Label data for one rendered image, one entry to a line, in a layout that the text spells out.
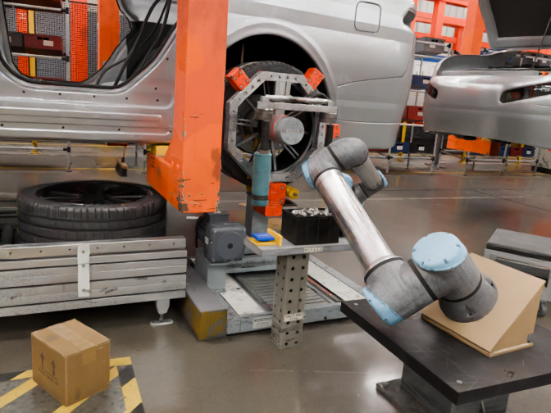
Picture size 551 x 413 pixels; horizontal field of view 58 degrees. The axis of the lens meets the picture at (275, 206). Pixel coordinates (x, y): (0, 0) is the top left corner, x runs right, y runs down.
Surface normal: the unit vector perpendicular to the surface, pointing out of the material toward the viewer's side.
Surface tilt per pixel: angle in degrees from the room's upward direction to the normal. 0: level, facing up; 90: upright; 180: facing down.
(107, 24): 90
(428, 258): 40
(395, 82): 90
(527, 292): 45
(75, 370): 90
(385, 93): 90
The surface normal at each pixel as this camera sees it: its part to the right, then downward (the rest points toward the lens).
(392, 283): -0.47, -0.44
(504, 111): -0.75, 0.08
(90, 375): 0.78, 0.19
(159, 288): 0.43, 0.23
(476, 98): -0.88, -0.01
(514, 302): -0.57, -0.66
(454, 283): 0.15, 0.50
